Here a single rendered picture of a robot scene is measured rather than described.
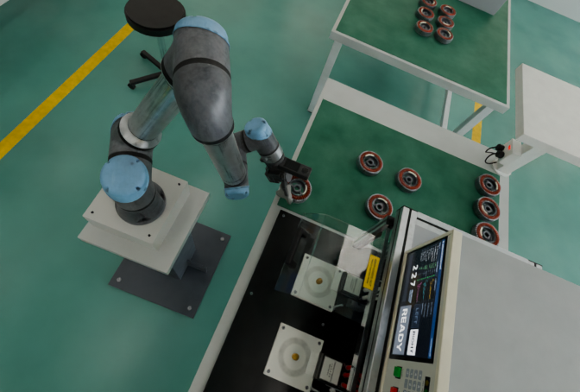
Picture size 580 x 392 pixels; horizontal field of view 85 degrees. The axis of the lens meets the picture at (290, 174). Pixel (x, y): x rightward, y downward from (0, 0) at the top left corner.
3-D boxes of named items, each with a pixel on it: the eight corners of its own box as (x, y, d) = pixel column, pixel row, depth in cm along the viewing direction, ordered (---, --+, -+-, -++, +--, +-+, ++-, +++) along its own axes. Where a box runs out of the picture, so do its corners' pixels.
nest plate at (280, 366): (262, 373, 96) (263, 373, 95) (280, 322, 103) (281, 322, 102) (308, 393, 96) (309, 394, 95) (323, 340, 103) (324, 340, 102)
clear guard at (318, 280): (274, 290, 85) (277, 287, 80) (303, 213, 97) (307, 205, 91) (385, 338, 85) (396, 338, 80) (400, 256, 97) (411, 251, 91)
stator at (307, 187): (277, 196, 120) (279, 192, 117) (287, 173, 125) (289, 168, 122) (304, 208, 120) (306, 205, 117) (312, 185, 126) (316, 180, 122)
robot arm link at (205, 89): (228, 107, 55) (257, 199, 100) (225, 60, 59) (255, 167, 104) (161, 115, 55) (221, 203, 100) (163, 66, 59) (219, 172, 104)
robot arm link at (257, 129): (242, 119, 101) (266, 111, 98) (255, 142, 109) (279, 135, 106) (239, 136, 96) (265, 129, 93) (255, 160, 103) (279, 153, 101)
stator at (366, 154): (382, 175, 140) (386, 172, 137) (359, 176, 137) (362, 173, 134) (375, 154, 145) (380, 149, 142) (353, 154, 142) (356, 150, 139)
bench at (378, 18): (301, 112, 244) (331, 30, 178) (358, -10, 335) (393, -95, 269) (431, 169, 244) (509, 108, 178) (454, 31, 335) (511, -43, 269)
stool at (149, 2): (116, 83, 223) (87, 11, 174) (155, 41, 247) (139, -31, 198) (186, 114, 223) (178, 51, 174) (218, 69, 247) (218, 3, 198)
